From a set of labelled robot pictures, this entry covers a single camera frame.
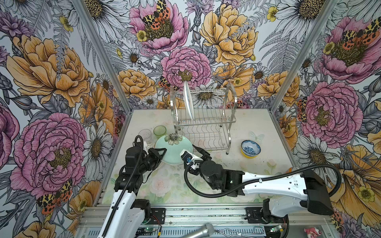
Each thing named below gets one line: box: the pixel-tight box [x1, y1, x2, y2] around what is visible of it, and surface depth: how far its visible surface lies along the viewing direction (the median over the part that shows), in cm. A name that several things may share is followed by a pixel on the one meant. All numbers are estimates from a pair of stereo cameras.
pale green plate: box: [154, 133, 194, 166], surface depth 82 cm
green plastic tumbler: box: [153, 124, 168, 141], surface depth 101 cm
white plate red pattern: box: [183, 80, 195, 121], surface depth 85 cm
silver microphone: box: [180, 223, 215, 238], surface depth 69 cm
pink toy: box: [303, 227, 322, 238], surface depth 69 cm
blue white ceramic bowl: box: [240, 139, 262, 157], surface depth 96 cm
